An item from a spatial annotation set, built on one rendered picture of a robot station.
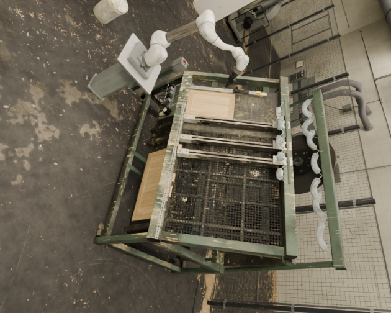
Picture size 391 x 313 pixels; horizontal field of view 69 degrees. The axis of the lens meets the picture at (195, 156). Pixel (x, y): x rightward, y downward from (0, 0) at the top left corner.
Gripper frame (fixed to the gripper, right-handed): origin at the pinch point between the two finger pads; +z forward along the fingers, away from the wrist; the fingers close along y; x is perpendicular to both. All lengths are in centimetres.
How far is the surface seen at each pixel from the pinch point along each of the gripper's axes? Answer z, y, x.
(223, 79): 17.8, 30.1, -15.3
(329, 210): -4, -164, -58
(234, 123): 12.9, -45.8, -0.5
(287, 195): -2, -144, -13
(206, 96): 28.4, 6.5, 12.1
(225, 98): 19.0, -2.5, -7.7
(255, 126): 5, -55, -20
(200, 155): 31, -77, 45
